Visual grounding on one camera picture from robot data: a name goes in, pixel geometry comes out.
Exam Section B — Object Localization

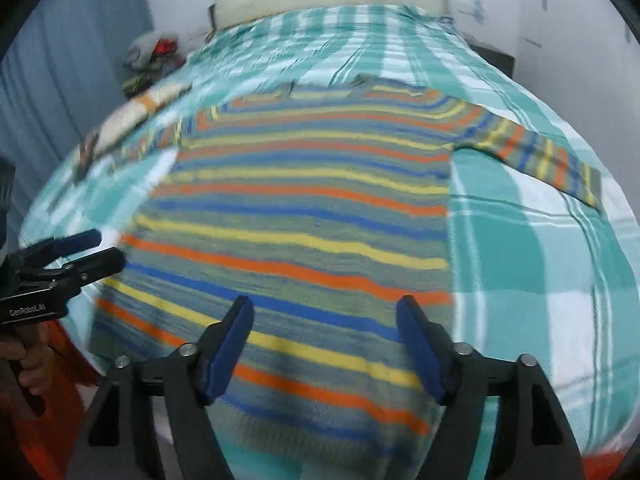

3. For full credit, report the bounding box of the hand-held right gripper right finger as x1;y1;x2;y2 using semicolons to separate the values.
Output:
396;294;586;480

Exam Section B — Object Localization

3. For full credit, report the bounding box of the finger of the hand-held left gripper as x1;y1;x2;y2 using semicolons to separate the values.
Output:
15;247;126;306
19;229;104;275

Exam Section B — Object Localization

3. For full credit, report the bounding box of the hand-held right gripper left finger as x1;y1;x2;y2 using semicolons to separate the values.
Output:
67;295;256;480

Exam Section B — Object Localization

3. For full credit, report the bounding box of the striped knit sweater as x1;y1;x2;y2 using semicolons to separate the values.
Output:
75;77;604;453

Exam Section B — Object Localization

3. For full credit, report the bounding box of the pile of clothes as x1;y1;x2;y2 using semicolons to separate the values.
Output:
123;30;189;99

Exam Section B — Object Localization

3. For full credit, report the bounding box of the person's left hand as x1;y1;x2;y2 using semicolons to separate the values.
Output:
0;336;52;403

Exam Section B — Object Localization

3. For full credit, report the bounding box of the person's orange garment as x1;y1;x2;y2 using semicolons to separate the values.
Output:
0;319;103;480

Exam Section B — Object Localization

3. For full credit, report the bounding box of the teal plaid blanket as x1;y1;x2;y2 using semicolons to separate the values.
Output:
20;2;640;480

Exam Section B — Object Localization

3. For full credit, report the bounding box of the folded cream cloth orange stripe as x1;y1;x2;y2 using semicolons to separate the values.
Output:
74;80;194;182

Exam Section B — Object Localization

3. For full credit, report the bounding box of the blue-grey curtain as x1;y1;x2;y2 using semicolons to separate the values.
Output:
0;0;156;233

